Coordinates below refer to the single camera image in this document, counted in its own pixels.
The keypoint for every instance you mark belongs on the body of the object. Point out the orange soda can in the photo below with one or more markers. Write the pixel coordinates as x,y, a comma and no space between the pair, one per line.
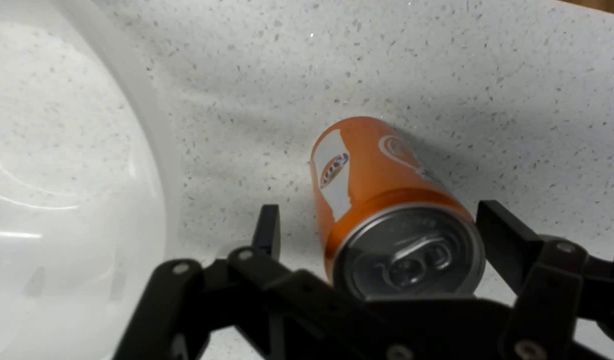
379,200

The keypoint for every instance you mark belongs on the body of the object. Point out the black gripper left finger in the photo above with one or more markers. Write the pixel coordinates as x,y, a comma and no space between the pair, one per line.
252,301

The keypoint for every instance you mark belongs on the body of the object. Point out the wooden base cabinet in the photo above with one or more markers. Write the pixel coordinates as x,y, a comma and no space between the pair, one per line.
603,5

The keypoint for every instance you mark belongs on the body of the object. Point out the clear plastic bowl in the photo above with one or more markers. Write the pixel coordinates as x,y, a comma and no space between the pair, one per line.
66,200

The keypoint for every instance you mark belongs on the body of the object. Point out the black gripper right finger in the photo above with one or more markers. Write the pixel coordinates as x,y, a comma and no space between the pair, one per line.
553,286

